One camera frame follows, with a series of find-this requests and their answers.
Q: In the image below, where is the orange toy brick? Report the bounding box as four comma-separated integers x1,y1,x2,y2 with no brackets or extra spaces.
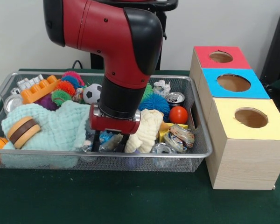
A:
20,75,61,105

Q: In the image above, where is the wooden box with three holes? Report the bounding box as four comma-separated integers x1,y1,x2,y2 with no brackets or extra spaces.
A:
189,46,280,191

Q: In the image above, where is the silver drink can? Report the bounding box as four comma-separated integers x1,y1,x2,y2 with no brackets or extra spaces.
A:
165,91,186,108

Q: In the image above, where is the crushed colourful can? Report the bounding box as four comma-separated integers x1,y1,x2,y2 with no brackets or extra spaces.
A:
163,123,195,154

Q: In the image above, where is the shallow mesh bin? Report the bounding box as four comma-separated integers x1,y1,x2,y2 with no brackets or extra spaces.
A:
0,71,213,173

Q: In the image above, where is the clear plastic bottle blue label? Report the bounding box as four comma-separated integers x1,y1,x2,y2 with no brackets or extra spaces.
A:
80,131,119,153

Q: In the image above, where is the mint green cloth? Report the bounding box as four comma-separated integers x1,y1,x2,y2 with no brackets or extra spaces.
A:
1,100,92,168

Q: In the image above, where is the cream yellow cloth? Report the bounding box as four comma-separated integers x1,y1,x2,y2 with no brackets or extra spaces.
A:
107,109,164,154

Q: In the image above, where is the blue spiky ball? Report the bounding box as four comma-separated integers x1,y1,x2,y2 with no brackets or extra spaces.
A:
140,93,170,115

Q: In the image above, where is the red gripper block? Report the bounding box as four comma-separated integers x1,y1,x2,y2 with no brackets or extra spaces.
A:
88,104,141,153

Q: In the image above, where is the toy hamburger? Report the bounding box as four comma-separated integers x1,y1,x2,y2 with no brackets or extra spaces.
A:
7,116,42,149

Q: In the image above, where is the dark green table cloth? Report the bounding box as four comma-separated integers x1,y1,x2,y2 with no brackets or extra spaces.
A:
0,68,280,224

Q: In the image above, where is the small soccer ball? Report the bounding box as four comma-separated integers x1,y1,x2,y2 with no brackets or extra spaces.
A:
83,83,103,105

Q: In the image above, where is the red ball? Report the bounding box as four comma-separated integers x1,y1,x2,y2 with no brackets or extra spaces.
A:
169,106,189,124

